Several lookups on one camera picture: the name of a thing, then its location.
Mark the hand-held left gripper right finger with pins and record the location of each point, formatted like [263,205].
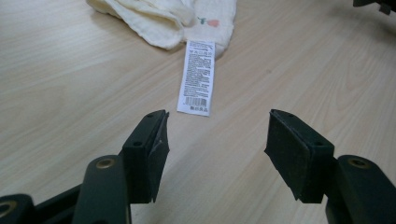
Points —
[292,155]

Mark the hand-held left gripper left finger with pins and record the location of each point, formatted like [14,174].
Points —
[140,155]

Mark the cream cloth with white label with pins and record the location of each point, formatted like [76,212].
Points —
[149,25]

